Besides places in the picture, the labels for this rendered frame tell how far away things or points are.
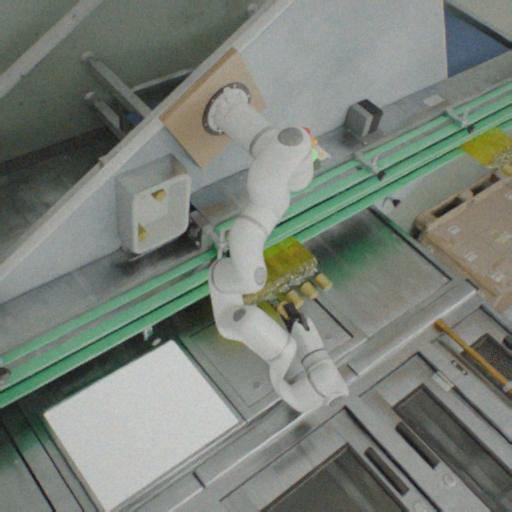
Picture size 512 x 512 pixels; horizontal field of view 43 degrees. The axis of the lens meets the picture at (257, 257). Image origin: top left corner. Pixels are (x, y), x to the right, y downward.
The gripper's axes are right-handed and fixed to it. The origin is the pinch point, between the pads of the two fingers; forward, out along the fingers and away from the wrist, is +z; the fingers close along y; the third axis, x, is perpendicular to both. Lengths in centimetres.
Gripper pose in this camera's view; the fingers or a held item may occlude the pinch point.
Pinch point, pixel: (289, 313)
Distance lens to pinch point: 183.7
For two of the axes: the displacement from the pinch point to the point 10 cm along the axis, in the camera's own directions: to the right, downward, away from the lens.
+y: 1.3, -6.5, -7.5
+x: -9.0, 2.3, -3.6
